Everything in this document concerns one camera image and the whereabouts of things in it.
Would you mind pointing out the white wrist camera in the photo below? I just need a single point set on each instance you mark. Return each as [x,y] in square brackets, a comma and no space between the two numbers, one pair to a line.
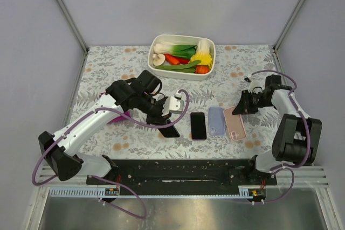
[254,86]
[174,105]

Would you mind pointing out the toy napa cabbage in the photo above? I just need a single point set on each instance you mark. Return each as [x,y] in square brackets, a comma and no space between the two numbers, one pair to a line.
[202,54]

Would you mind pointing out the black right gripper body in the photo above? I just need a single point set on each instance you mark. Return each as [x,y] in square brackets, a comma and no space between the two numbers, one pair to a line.
[248,103]

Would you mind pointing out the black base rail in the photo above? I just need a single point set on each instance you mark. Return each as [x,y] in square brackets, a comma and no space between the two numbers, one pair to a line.
[187,177]

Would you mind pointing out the black phone teal edge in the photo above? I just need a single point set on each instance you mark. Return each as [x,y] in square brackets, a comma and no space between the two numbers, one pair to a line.
[169,132]

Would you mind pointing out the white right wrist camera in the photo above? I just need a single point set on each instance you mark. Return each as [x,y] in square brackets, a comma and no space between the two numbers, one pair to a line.
[254,86]

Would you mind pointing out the toy green bean pod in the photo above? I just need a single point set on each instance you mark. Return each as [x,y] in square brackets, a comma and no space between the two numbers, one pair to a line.
[184,68]

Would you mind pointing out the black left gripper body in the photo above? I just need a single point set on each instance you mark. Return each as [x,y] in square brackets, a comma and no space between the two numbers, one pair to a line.
[157,115]

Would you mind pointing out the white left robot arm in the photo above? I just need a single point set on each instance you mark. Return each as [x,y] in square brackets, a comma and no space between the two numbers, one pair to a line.
[61,149]

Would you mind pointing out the lilac phone case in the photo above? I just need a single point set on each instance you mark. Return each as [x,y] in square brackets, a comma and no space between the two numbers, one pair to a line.
[216,121]

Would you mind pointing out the toy red chili pepper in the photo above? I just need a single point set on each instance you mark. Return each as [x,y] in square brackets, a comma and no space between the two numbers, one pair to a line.
[175,60]

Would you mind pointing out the white rectangular food container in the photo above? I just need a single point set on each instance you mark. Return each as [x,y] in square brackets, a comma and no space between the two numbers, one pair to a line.
[180,39]

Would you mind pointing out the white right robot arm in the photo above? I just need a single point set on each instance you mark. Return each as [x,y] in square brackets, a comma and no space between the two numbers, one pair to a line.
[297,138]

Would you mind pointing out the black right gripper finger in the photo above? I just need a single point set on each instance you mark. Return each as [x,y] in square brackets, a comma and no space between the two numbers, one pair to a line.
[243,111]
[244,99]

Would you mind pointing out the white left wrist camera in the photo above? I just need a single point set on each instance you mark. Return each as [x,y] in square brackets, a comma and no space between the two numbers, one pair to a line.
[174,105]

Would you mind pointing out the toy orange tomato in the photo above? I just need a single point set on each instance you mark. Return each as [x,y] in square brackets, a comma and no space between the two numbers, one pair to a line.
[202,69]

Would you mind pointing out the toy bok choy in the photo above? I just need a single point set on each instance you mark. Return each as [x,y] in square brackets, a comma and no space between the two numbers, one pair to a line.
[184,51]

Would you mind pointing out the toy mushroom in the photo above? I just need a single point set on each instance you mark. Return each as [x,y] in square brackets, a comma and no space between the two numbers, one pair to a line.
[158,59]

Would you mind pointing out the purple snack packet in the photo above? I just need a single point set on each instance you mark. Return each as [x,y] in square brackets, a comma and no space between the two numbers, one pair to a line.
[119,118]

